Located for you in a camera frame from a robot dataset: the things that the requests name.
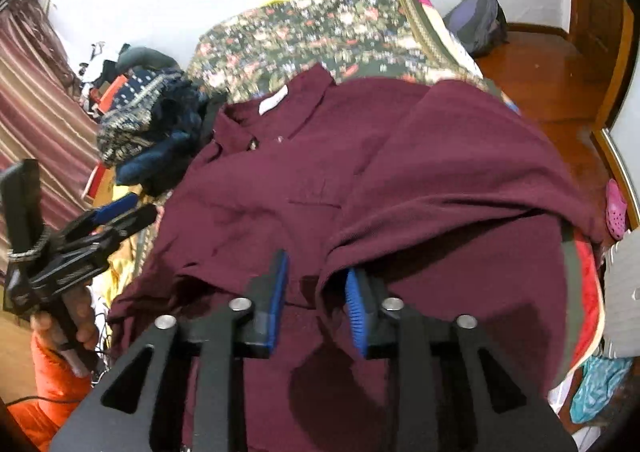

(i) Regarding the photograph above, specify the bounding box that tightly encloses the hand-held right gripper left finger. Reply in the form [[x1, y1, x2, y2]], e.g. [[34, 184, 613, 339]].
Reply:
[[50, 249, 291, 452]]

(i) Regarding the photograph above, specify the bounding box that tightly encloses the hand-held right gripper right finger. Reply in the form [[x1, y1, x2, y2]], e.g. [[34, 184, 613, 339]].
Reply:
[[344, 266, 581, 452]]

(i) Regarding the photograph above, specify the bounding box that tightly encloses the grey green jacket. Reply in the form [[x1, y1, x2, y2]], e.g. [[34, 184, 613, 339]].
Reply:
[[117, 46, 181, 76]]

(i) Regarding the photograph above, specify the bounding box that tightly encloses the person's left hand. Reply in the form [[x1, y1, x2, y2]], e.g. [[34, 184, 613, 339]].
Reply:
[[30, 285, 101, 353]]

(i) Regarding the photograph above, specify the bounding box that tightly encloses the red green blanket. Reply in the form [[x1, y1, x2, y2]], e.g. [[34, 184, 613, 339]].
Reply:
[[547, 227, 606, 390]]

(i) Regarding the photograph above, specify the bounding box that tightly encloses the floral bedsheet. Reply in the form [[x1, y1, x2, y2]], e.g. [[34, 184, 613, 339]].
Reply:
[[182, 0, 488, 103]]

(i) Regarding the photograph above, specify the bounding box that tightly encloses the grey purple backpack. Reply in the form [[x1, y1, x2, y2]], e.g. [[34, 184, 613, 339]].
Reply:
[[442, 0, 510, 58]]

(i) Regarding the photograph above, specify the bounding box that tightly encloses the dark blue garment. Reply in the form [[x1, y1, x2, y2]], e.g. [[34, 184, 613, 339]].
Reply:
[[115, 80, 216, 195]]

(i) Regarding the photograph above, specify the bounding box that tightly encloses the clothes clutter pile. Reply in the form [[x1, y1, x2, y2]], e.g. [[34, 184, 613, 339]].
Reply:
[[77, 40, 131, 113]]

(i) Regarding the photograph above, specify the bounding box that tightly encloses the teal cloth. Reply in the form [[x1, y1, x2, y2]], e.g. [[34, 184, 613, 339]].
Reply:
[[570, 357, 633, 425]]

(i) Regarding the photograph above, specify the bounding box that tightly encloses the yellow blanket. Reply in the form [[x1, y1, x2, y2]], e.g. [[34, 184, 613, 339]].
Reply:
[[97, 182, 166, 293]]

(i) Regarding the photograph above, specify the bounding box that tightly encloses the maroon shirt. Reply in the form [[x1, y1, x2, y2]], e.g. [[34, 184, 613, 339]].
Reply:
[[107, 63, 608, 452]]

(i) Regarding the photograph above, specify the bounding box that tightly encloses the patterned knit garment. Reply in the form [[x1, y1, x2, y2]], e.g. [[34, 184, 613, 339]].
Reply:
[[96, 68, 188, 168]]

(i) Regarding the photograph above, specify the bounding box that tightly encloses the striped brown curtain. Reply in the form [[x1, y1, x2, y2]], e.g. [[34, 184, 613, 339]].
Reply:
[[0, 0, 106, 283]]

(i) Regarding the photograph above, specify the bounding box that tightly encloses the red white box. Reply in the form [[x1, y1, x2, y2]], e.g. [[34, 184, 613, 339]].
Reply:
[[81, 165, 117, 205]]

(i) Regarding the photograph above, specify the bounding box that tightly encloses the wooden door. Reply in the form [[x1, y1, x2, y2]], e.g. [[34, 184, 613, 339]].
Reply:
[[565, 0, 636, 128]]

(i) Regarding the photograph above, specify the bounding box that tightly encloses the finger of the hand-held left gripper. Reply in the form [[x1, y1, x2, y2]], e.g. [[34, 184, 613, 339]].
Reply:
[[65, 205, 159, 268], [60, 192, 140, 245]]

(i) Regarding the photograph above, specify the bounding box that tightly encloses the pink clog shoe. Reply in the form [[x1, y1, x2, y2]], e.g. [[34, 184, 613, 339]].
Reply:
[[605, 179, 628, 240]]

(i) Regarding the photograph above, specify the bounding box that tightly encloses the orange box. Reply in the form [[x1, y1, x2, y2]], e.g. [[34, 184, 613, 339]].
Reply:
[[95, 75, 128, 115]]

